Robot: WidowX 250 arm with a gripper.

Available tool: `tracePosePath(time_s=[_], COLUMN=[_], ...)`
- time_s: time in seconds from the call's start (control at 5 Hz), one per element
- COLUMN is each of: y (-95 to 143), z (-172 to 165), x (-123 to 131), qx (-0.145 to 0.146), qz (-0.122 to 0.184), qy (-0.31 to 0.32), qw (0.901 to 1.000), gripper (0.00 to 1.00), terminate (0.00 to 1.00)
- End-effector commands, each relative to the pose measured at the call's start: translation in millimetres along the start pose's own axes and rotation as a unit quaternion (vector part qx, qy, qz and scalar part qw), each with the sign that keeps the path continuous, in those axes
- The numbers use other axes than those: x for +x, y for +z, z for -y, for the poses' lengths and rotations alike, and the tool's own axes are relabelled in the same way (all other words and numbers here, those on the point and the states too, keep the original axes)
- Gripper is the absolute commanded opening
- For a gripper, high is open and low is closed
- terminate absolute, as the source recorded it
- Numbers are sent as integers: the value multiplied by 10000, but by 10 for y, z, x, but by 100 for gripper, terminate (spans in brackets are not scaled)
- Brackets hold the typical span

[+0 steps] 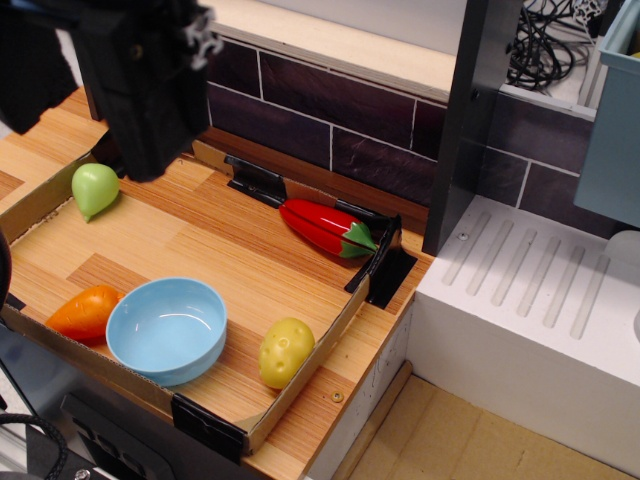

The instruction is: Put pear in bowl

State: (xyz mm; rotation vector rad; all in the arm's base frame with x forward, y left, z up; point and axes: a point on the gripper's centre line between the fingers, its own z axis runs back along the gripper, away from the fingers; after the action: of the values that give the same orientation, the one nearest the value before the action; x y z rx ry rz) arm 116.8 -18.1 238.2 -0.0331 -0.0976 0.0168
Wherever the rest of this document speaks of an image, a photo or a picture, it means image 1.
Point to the green plastic pear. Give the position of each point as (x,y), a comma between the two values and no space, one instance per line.
(94,187)

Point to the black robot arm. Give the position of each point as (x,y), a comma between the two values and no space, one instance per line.
(35,75)

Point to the white sink drainboard unit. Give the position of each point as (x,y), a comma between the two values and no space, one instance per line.
(533,320)

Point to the red plastic chili pepper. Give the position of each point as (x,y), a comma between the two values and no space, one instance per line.
(334,231)

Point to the yellow plastic potato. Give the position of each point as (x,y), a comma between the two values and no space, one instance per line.
(285,347)

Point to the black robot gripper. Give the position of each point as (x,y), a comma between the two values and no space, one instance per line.
(146,63)

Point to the teal plastic bin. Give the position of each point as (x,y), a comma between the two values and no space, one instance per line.
(609,181)

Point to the light blue plastic bowl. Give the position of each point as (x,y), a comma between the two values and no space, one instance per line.
(170,330)

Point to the dark grey vertical post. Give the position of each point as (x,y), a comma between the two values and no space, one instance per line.
(487,36)

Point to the orange plastic carrot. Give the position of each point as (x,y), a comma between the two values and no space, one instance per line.
(85,316)

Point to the brass screw in counter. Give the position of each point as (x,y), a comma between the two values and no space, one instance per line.
(337,397)

